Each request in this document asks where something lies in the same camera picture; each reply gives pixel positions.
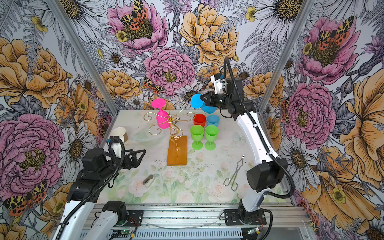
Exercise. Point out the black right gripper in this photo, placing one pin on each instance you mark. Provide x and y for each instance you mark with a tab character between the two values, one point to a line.
211	98

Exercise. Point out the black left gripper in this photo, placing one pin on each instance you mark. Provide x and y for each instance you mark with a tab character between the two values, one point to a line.
136	162

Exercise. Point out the metal tongs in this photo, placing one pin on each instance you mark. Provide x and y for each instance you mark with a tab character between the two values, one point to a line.
232	181

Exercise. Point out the red wine glass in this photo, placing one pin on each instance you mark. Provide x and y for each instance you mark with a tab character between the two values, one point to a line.
200	119

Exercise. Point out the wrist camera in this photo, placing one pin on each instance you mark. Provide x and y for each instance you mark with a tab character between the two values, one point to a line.
117	145
219	83

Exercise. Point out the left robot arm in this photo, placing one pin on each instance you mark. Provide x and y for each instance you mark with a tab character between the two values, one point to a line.
101	168

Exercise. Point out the floral table mat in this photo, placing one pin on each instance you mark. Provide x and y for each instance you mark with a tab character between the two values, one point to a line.
199	182

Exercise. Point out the gold wire glass rack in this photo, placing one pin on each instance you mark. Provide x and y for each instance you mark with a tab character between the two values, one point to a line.
178	143

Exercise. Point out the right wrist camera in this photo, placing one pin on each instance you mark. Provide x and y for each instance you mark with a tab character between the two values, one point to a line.
219	83

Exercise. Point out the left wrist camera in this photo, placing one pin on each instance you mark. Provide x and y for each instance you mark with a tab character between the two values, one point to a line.
117	145

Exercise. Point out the small metal carabiner clip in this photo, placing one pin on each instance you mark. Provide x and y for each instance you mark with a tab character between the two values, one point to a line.
149	181

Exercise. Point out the pink wine glass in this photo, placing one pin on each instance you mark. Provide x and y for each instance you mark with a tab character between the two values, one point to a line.
162	116

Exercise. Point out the blue wine glass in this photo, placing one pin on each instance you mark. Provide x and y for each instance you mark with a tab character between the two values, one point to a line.
213	120
197	103

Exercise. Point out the brown paper cup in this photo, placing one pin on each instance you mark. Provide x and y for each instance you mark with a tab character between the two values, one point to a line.
121	133

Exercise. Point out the green wine glass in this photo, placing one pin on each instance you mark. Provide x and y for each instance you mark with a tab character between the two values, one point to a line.
197	134
211	134

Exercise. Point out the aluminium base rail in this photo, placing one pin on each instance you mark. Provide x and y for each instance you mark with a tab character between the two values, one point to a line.
281	221

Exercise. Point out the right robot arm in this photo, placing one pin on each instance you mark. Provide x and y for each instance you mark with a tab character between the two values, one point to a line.
270	175

